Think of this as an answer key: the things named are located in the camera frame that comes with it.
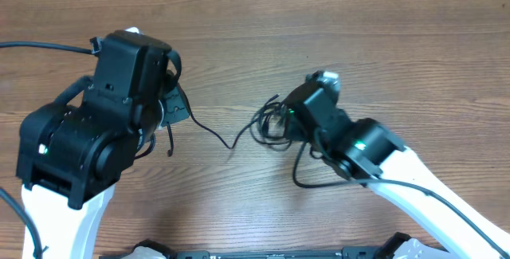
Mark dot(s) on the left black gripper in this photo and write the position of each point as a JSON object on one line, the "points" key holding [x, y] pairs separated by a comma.
{"points": [[177, 107]]}

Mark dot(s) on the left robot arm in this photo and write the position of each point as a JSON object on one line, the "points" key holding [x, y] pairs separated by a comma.
{"points": [[73, 150]]}

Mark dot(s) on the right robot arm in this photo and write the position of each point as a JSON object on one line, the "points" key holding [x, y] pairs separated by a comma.
{"points": [[365, 152]]}

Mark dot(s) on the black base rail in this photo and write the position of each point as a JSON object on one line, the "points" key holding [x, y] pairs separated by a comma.
{"points": [[408, 249]]}

